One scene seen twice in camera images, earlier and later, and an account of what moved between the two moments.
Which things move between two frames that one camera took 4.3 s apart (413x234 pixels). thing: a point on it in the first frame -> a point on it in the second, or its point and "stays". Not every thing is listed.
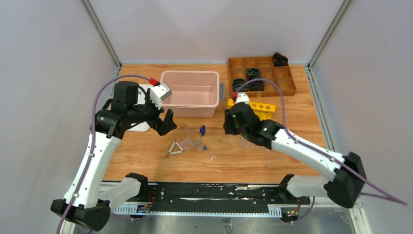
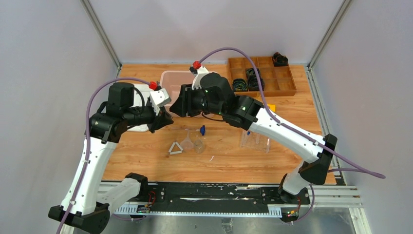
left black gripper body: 155,111 stays
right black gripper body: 232,126 -> 200,104
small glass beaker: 198,146 stays
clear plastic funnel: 187,144 stays
